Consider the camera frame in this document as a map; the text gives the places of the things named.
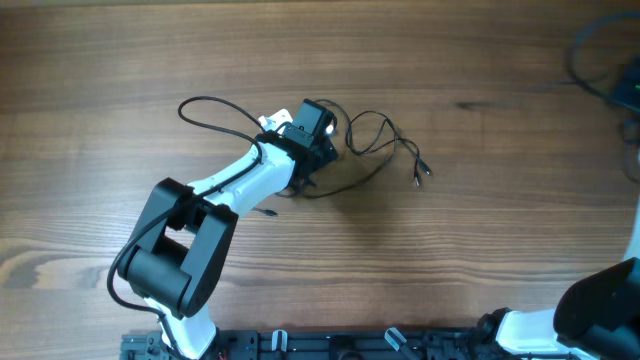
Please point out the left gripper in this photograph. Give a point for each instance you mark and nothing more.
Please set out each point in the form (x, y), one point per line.
(323, 153)

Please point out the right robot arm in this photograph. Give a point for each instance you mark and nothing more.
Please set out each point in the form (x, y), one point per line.
(596, 318)

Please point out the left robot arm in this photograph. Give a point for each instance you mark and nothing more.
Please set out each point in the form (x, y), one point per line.
(174, 258)

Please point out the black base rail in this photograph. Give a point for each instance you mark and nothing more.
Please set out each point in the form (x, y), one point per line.
(456, 343)

